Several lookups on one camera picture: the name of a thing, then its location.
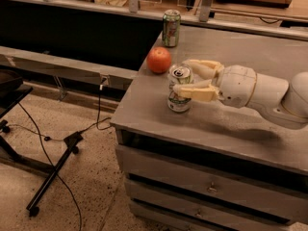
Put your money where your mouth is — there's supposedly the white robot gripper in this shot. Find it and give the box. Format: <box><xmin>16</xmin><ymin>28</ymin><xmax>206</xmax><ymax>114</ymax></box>
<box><xmin>173</xmin><ymin>60</ymin><xmax>257</xmax><ymax>108</ymax></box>

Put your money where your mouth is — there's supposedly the white green 7up can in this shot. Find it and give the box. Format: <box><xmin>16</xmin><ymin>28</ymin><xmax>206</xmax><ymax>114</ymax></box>
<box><xmin>167</xmin><ymin>64</ymin><xmax>193</xmax><ymax>113</ymax></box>

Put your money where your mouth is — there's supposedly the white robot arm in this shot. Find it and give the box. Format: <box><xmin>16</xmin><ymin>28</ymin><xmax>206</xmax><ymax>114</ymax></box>
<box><xmin>170</xmin><ymin>60</ymin><xmax>308</xmax><ymax>129</ymax></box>

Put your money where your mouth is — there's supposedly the upright green soda can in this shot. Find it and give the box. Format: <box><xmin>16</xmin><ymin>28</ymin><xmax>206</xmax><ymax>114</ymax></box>
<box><xmin>162</xmin><ymin>10</ymin><xmax>181</xmax><ymax>47</ymax></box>

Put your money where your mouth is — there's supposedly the red orange apple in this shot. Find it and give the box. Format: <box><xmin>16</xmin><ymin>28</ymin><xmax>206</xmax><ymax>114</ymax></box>
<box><xmin>146</xmin><ymin>47</ymin><xmax>171</xmax><ymax>74</ymax></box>

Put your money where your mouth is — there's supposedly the grey drawer cabinet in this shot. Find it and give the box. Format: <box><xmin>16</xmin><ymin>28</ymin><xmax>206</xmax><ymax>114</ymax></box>
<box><xmin>110</xmin><ymin>25</ymin><xmax>308</xmax><ymax>231</ymax></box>

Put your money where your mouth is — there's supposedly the black floor cable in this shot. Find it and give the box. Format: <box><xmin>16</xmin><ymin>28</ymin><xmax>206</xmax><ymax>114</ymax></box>
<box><xmin>8</xmin><ymin>77</ymin><xmax>113</xmax><ymax>231</ymax></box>

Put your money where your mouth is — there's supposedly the grey metal rail shelf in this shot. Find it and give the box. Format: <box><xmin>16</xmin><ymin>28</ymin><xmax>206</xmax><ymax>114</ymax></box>
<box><xmin>0</xmin><ymin>46</ymin><xmax>138</xmax><ymax>90</ymax></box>

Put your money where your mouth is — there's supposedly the black rolling stand frame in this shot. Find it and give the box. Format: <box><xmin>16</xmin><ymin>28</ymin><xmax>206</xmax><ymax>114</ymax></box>
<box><xmin>0</xmin><ymin>68</ymin><xmax>84</xmax><ymax>218</ymax></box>

